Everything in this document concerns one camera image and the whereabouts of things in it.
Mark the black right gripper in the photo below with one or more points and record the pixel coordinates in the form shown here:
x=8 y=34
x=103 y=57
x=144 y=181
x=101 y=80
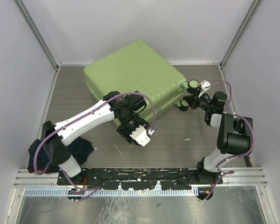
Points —
x=194 y=100

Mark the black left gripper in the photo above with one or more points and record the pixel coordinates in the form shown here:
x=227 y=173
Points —
x=125 y=133

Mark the navy blue garment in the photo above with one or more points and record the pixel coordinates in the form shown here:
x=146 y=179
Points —
x=80 y=149

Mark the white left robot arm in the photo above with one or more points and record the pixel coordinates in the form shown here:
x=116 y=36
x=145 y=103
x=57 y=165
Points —
x=56 y=137

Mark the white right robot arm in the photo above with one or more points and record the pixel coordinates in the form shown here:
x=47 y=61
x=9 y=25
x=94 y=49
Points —
x=235 y=133

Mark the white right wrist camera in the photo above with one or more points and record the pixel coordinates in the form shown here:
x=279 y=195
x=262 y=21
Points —
x=203 y=86

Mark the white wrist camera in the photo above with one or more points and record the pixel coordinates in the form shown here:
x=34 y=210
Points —
x=203 y=86
x=141 y=135

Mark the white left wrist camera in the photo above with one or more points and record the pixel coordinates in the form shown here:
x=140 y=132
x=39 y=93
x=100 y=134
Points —
x=141 y=135

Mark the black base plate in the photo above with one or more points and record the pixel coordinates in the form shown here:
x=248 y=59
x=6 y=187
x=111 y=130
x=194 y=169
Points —
x=144 y=178

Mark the aluminium rail frame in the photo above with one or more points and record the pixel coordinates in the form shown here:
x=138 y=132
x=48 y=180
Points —
x=143 y=196

